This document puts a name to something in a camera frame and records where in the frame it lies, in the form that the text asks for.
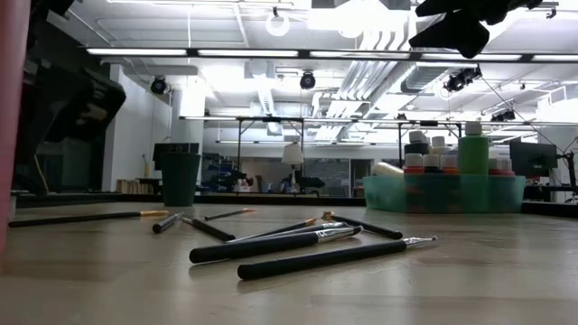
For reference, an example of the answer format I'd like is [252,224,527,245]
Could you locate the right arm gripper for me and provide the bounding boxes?
[408,14,491,60]

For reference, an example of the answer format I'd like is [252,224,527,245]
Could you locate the green paint bottle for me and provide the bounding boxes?
[457,120,490,176]

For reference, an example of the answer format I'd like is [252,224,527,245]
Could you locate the small dark paint bottle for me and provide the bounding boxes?
[423,153,442,176]

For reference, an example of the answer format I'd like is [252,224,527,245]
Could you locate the black brush gold ferrule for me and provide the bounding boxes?
[7,209,171,229]

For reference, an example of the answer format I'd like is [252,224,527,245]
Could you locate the black ceiling spotlight cluster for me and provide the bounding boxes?
[442,65,483,94]

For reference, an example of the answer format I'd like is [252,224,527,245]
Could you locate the black monitor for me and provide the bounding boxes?
[508,141,559,180]
[152,142,200,172]

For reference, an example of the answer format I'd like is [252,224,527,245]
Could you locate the teal plastic bin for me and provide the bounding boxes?
[362,174,527,215]

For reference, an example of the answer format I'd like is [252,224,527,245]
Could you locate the round white ceiling lamp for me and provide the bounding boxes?
[265,12,292,38]

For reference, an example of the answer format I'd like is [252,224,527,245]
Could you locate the white table lamp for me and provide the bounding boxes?
[281,142,305,190]

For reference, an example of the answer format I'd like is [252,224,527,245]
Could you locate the thin black brush orange bristles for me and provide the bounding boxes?
[225,216,319,245]

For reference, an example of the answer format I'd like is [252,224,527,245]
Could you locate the black brush orange fan bristles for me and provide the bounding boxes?
[204,207,257,222]

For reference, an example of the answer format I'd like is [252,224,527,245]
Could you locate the thick black brush silver ferrule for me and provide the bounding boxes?
[188,225,364,265]

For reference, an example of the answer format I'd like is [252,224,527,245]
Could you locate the dark green cup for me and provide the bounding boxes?
[160,152,201,208]

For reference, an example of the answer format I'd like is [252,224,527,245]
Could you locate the short black brush silver ferrule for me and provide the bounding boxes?
[152,211,184,235]

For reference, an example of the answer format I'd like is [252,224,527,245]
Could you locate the low shelf with books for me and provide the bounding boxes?
[115,177,163,196]

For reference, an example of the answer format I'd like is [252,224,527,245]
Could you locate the black background workstation frame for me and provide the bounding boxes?
[234,115,464,195]

